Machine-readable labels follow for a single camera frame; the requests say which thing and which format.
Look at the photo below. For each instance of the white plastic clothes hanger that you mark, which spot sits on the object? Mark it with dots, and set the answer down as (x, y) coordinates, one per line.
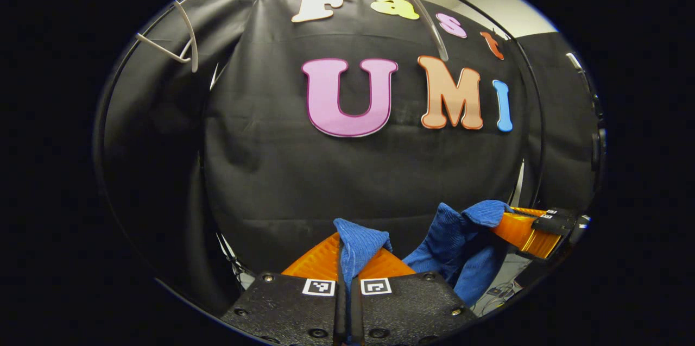
(429, 20)
(191, 42)

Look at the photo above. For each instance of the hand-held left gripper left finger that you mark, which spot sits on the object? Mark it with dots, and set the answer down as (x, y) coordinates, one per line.
(288, 308)

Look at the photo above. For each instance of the black clothes rack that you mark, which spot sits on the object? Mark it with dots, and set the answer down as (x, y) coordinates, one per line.
(543, 139)

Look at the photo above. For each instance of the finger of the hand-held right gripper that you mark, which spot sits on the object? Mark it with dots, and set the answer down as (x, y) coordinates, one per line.
(529, 234)
(543, 212)

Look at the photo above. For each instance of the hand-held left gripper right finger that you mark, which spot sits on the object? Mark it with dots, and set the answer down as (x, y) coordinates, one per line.
(407, 308)

